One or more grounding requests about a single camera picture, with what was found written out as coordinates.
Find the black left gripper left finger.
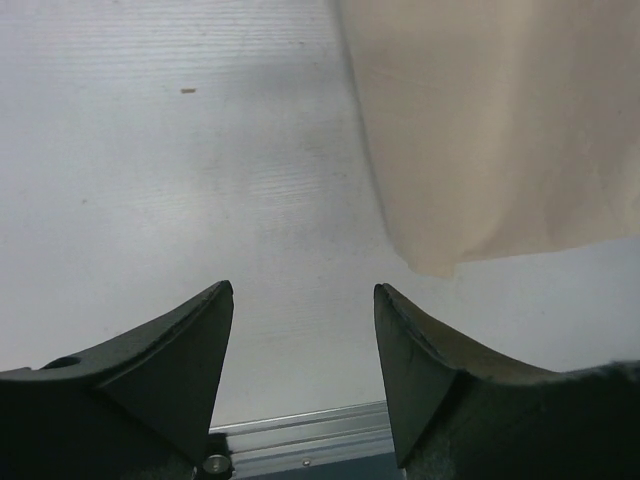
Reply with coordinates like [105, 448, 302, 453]
[1, 281, 234, 479]

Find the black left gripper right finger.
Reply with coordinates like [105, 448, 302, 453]
[374, 284, 639, 479]

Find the beige cloth wrap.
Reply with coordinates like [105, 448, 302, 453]
[338, 1, 639, 276]

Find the aluminium mounting rail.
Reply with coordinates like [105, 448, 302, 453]
[194, 402, 394, 479]

